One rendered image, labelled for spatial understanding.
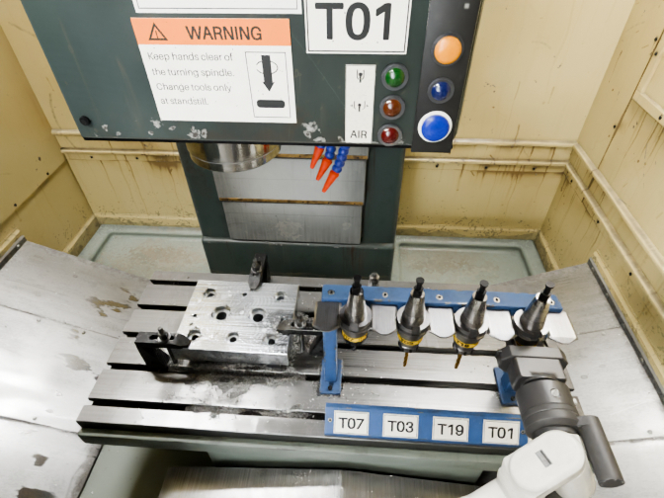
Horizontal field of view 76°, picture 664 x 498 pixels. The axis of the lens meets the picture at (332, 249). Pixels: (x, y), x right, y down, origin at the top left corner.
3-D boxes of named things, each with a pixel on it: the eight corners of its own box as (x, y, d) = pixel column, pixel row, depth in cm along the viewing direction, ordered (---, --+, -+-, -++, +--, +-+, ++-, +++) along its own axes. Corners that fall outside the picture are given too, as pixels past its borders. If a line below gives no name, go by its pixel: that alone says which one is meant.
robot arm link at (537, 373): (573, 340, 76) (600, 402, 67) (555, 370, 82) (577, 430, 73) (502, 336, 77) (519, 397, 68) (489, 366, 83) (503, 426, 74)
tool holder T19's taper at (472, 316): (481, 311, 81) (490, 288, 77) (486, 330, 78) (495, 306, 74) (457, 309, 82) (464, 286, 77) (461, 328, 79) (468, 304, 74)
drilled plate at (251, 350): (289, 366, 106) (287, 354, 102) (175, 359, 107) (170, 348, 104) (299, 295, 122) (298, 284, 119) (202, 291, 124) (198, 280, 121)
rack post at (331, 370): (340, 395, 104) (341, 320, 84) (318, 394, 104) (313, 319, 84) (342, 360, 111) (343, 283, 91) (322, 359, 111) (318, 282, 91)
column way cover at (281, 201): (364, 247, 143) (371, 99, 109) (225, 241, 146) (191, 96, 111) (364, 237, 147) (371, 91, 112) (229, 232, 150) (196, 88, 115)
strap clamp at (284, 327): (329, 356, 112) (328, 321, 102) (280, 354, 113) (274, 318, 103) (330, 346, 114) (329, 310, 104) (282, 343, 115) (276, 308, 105)
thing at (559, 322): (579, 346, 77) (581, 343, 77) (549, 344, 78) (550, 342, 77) (566, 315, 83) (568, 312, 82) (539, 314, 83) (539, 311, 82)
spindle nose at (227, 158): (284, 126, 79) (278, 60, 71) (281, 172, 68) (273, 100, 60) (199, 128, 79) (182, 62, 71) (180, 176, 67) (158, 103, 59)
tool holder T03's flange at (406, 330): (424, 312, 85) (426, 303, 83) (431, 337, 80) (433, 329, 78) (393, 313, 84) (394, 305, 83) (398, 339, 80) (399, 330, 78)
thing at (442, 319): (457, 339, 79) (458, 337, 78) (429, 338, 79) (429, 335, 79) (452, 310, 84) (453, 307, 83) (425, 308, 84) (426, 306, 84)
